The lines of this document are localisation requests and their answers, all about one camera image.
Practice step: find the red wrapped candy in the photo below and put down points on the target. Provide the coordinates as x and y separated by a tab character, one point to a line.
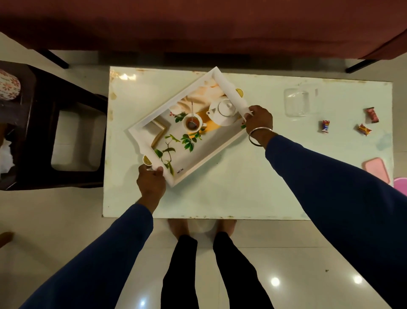
372	115

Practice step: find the floral patterned cup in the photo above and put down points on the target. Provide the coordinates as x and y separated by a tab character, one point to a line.
8	84

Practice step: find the dark brown plastic stool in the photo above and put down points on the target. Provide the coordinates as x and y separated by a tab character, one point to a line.
38	127

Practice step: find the clear plastic container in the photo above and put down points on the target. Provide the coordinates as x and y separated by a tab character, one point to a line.
296	102

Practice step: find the pink round lid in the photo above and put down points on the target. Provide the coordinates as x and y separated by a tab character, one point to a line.
401	186

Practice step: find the black sofa leg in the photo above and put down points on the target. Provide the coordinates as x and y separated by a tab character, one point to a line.
361	66
53	59

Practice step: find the person's leg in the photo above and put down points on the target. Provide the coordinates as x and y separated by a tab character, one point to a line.
237	270
180	273

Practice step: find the white crumpled tissue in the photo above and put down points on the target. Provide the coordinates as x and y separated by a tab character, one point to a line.
5	156

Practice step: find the maroon covered sofa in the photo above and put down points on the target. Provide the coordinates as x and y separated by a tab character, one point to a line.
203	25

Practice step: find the white printed serving tray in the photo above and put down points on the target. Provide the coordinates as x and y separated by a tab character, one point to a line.
206	145

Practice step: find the person's right foot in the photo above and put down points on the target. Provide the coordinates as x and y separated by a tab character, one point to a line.
226	226

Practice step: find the pink phone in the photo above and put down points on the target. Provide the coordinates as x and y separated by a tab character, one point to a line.
377	169

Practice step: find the person's right thumb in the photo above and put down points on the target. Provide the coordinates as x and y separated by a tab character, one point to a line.
249	115

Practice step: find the person's foot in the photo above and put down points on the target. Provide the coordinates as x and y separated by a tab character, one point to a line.
178	227
226	226

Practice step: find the person's left hand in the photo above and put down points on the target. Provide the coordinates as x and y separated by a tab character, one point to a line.
152	186

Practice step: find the person's right leg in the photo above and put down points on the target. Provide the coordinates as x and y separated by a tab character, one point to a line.
237	270

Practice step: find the orange wrapped candy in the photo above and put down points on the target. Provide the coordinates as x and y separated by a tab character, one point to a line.
364	129

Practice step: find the person's left foot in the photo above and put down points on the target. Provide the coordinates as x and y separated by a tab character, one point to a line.
178	227

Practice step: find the person's left thumb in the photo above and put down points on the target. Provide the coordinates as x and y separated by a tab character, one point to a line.
160	171

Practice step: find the silver bangle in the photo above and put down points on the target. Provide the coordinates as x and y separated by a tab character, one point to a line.
261	128

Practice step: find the person's right forearm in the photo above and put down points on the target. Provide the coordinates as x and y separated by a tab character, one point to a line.
324	184

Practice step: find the person's left leg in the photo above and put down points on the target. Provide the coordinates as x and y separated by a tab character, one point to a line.
180	273

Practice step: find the multicoloured wrapped candy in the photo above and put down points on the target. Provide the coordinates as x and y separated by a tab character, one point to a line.
325	126

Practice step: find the person's right hand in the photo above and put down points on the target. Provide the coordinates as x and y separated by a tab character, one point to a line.
260	121

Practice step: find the person's left forearm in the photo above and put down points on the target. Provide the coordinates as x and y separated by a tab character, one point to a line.
108	254

